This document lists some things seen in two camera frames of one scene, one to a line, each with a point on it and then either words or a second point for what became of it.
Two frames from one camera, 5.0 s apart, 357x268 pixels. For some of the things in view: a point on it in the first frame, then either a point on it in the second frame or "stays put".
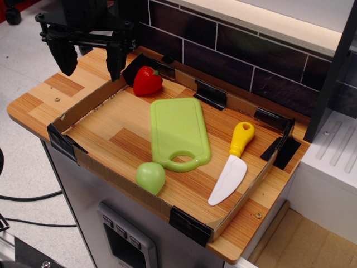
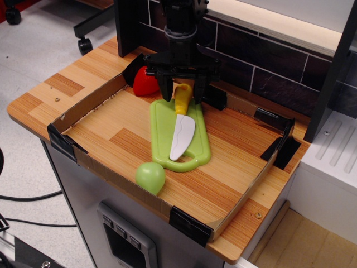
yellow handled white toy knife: (236, 167) to (186, 125)
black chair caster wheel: (13, 16) stays put
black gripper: (88, 22) to (183, 58)
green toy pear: (152, 176) stays put
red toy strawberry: (146, 81) stays put
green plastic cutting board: (178, 129) stays put
